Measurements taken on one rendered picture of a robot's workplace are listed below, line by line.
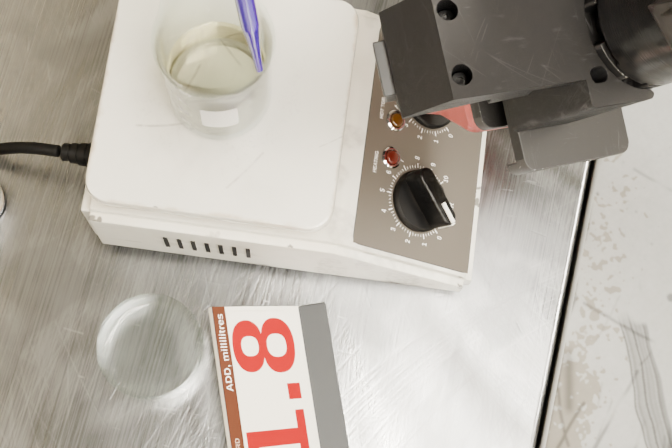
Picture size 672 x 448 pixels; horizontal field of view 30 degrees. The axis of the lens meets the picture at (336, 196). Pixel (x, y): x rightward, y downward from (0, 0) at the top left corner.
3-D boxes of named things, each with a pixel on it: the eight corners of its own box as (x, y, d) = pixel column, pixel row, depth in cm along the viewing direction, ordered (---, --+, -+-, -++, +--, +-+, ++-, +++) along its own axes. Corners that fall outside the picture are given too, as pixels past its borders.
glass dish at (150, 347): (173, 422, 66) (170, 418, 63) (82, 373, 66) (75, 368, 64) (224, 330, 67) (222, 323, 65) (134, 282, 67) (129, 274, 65)
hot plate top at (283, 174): (362, 8, 63) (363, 1, 63) (330, 237, 60) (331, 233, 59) (126, -25, 63) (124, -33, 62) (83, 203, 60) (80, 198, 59)
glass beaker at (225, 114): (296, 112, 61) (299, 52, 54) (201, 168, 60) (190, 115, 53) (233, 15, 63) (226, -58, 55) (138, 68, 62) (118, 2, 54)
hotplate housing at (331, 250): (487, 73, 71) (512, 17, 64) (464, 298, 68) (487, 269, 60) (99, 19, 71) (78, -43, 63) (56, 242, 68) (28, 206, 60)
